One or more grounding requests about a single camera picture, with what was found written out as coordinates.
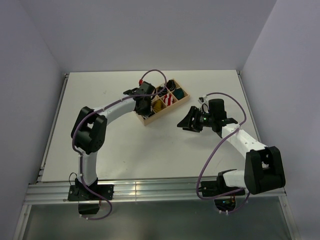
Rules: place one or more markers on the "red white striped rolled sock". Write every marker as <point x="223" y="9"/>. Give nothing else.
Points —
<point x="168" y="99"/>

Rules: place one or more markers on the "aluminium frame rail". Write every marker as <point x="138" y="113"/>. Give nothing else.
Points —
<point x="148" y="190"/>

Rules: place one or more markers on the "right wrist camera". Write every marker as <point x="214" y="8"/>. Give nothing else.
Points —
<point x="203" y="101"/>

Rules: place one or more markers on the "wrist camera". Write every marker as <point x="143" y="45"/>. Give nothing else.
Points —
<point x="143" y="85"/>
<point x="203" y="101"/>

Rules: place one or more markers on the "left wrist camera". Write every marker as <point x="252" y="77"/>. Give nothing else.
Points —
<point x="143" y="85"/>

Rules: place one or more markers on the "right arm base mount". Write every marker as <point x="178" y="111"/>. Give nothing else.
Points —
<point x="228" y="202"/>

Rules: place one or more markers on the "white black striped sock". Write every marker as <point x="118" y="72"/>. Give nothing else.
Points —
<point x="148" y="115"/>

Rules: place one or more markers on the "wooden compartment tray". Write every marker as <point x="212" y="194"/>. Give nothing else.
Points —
<point x="176" y="104"/>

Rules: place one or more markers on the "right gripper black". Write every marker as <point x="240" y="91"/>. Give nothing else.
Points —
<point x="187" y="122"/>

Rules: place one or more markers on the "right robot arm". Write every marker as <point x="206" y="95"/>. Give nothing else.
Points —
<point x="263" y="167"/>

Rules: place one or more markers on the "yellow sock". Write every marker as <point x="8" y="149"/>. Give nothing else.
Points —
<point x="158" y="106"/>

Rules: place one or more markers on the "black striped rolled sock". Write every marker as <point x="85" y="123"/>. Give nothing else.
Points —
<point x="171" y="85"/>

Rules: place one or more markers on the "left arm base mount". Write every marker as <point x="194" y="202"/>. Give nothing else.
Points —
<point x="89" y="203"/>

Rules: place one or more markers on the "dark green rolled sock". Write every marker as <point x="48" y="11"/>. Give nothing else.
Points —
<point x="179" y="93"/>

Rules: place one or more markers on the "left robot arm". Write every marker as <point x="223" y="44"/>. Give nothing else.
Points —
<point x="89" y="131"/>

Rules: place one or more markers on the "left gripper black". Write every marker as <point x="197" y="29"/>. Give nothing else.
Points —
<point x="147" y="111"/>

